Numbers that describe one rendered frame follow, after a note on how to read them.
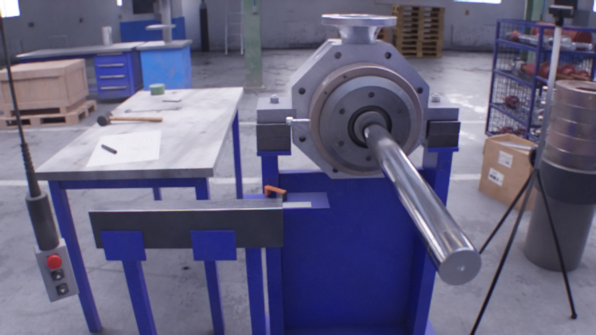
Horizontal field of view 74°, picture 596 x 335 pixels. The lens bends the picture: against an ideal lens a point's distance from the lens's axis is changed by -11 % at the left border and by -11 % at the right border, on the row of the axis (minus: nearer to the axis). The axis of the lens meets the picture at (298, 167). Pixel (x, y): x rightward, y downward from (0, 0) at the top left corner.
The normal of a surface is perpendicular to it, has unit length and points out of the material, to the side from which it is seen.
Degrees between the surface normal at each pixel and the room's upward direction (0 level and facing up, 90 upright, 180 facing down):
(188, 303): 0
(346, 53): 90
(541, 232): 90
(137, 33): 90
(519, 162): 90
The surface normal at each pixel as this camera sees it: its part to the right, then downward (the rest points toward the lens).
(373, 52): 0.04, 0.37
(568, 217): -0.39, 0.35
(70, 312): -0.01, -0.93
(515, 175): -0.91, 0.16
